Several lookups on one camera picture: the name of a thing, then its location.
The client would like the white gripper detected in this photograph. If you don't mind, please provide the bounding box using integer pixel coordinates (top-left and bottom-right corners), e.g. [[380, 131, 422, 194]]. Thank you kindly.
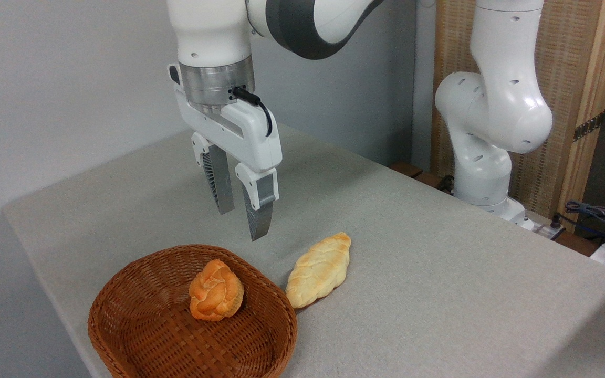
[[168, 62, 284, 242]]

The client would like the pale braided long bread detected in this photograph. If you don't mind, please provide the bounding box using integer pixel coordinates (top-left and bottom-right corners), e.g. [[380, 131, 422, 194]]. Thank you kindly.
[[285, 232, 352, 309]]

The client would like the orange round bread roll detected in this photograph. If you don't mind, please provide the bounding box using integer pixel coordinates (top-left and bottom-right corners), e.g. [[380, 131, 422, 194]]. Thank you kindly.
[[189, 259, 245, 322]]

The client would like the brown wicker basket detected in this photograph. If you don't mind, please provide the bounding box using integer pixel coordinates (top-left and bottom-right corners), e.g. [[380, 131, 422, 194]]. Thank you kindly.
[[88, 244, 298, 378]]

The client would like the brown wooden base board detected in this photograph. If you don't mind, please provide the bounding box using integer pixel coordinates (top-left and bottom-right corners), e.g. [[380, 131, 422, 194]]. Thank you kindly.
[[389, 162, 424, 179]]

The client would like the black metal screen hinge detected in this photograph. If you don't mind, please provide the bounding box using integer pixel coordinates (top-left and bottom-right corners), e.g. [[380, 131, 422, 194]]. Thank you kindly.
[[573, 112, 605, 143]]

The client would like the wooden rattan folding screen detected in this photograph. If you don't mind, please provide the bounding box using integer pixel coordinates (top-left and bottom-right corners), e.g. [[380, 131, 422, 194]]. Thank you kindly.
[[431, 0, 605, 232]]

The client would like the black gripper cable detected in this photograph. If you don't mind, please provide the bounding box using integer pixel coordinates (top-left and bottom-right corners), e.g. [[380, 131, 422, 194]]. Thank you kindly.
[[232, 87, 273, 138]]

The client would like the dark cable bundle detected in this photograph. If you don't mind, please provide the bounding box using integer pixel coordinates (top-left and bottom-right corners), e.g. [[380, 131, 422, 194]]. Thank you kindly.
[[554, 199, 605, 247]]

